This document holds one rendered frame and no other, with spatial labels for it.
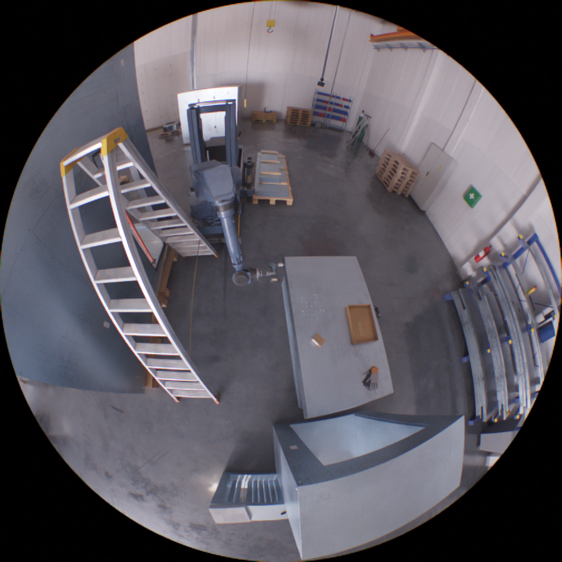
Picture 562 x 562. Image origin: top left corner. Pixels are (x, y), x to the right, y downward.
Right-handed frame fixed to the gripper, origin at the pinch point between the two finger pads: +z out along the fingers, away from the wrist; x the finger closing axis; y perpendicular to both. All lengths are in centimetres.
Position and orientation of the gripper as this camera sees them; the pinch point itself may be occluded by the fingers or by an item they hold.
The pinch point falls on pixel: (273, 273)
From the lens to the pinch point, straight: 216.6
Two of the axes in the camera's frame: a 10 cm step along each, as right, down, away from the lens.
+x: -1.5, 1.2, 9.8
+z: 9.9, -0.5, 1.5
